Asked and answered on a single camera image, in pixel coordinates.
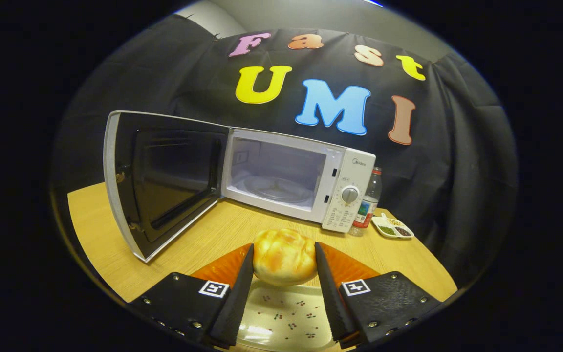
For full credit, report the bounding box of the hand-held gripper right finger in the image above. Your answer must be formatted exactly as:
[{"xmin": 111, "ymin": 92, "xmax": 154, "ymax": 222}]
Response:
[{"xmin": 314, "ymin": 241, "xmax": 442, "ymax": 349}]

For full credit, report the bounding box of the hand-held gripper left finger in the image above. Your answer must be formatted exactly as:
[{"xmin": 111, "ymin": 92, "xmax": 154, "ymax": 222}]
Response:
[{"xmin": 128, "ymin": 243, "xmax": 255, "ymax": 350}]

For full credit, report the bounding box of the white divided bean dish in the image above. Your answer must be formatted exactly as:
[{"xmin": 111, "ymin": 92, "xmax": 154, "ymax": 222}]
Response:
[{"xmin": 371, "ymin": 213, "xmax": 415, "ymax": 240}]

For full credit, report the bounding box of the white speckled plate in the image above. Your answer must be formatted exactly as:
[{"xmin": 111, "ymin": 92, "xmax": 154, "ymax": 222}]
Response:
[{"xmin": 235, "ymin": 279, "xmax": 341, "ymax": 352}]

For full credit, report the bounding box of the clear plastic water bottle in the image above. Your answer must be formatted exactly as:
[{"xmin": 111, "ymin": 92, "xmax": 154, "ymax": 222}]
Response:
[{"xmin": 350, "ymin": 167, "xmax": 382, "ymax": 237}]

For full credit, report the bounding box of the white microwave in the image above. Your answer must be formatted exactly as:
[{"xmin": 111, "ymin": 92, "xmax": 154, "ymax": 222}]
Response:
[{"xmin": 103, "ymin": 110, "xmax": 376, "ymax": 263}]

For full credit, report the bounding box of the golden bread bun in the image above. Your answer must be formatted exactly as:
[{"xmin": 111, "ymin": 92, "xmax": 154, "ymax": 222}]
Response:
[{"xmin": 253, "ymin": 228, "xmax": 318, "ymax": 286}]

